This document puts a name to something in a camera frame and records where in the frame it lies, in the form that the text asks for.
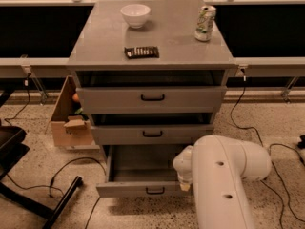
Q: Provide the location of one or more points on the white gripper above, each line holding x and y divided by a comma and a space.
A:
182, 166

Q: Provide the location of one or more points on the grey bottom drawer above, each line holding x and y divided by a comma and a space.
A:
141, 171

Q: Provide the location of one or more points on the grey drawer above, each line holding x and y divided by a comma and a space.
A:
141, 171
150, 134
150, 100

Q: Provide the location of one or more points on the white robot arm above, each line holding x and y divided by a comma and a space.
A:
214, 168

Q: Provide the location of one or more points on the grey top drawer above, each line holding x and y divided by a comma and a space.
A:
150, 100

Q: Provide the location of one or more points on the grey middle drawer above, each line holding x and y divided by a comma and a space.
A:
150, 134

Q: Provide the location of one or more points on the grey drawer cabinet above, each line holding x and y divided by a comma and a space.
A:
98, 59

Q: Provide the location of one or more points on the brown cardboard box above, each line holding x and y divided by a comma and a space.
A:
68, 128

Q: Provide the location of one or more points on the green white soda can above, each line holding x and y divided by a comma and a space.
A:
205, 23

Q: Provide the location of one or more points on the black chair base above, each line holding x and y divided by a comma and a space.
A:
44, 173

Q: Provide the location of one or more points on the white ceramic bowl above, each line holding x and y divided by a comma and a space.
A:
136, 15

